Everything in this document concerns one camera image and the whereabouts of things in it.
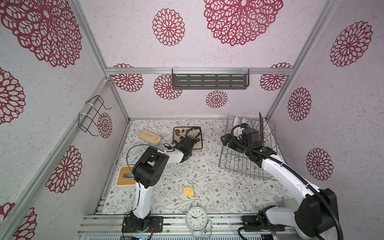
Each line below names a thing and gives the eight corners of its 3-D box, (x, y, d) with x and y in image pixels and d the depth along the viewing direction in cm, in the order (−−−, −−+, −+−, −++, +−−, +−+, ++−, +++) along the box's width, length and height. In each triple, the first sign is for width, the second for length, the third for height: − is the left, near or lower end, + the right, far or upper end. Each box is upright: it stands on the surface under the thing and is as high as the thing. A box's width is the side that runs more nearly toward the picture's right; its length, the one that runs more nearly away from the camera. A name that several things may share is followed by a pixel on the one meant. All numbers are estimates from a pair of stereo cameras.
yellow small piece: (183, 196, 85) (183, 194, 82) (184, 188, 87) (183, 186, 85) (194, 196, 85) (194, 194, 82) (194, 188, 87) (194, 186, 85)
